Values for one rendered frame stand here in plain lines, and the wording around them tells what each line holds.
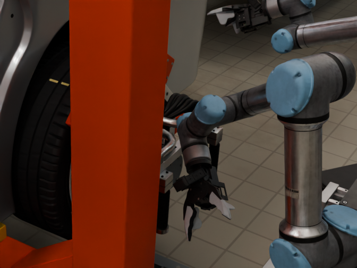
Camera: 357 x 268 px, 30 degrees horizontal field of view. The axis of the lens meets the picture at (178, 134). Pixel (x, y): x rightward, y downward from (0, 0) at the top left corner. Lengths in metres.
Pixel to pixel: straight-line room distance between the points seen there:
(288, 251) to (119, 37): 0.63
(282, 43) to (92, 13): 0.88
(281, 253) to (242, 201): 1.96
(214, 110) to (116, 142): 0.37
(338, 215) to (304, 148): 0.26
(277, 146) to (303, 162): 2.60
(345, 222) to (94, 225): 0.61
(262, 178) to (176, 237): 0.75
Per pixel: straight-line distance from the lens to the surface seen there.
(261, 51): 5.52
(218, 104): 1.78
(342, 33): 2.07
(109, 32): 1.39
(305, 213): 1.57
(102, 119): 1.48
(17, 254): 2.09
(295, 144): 1.51
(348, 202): 2.20
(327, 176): 3.24
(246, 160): 3.93
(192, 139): 1.84
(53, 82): 2.06
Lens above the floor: 2.00
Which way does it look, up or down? 29 degrees down
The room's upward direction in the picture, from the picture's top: 4 degrees clockwise
